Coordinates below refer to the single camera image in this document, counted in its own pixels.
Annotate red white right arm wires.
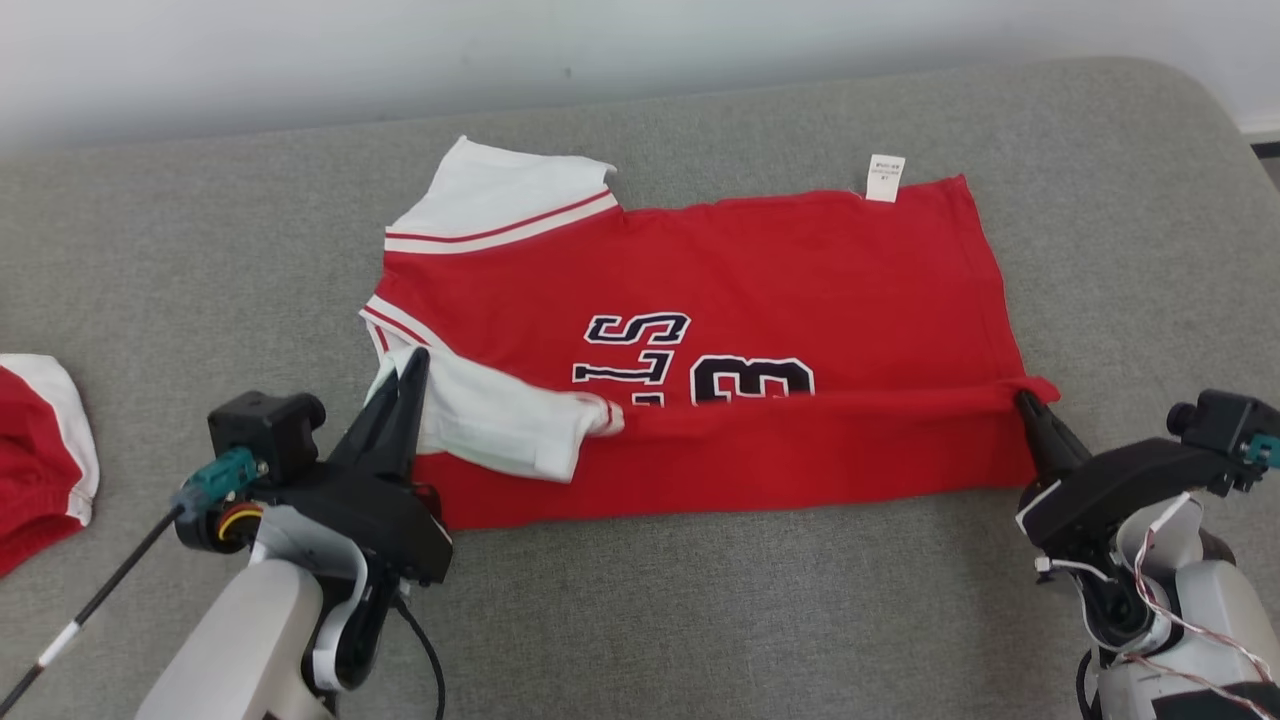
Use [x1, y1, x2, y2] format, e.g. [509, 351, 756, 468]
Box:
[1035, 492, 1280, 720]

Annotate left black cable teal plug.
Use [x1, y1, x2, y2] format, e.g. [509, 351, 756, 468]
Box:
[0, 447, 269, 713]

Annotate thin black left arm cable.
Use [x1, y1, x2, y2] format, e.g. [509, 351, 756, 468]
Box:
[393, 592, 447, 720]

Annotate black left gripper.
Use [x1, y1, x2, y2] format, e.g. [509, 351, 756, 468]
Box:
[255, 346, 454, 586]

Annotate red Bulls 23 jersey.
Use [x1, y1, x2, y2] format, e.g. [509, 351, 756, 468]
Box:
[360, 136, 1061, 531]

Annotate grey fabric sofa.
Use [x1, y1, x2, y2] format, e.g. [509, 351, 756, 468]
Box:
[0, 57, 1280, 720]

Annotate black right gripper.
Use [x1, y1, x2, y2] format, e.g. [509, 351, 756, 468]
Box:
[1014, 391, 1236, 561]

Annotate red shorts with white stripe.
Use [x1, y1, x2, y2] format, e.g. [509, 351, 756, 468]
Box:
[0, 353, 101, 579]

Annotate white and black baseboard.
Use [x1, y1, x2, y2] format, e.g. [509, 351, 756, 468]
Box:
[1236, 113, 1280, 161]

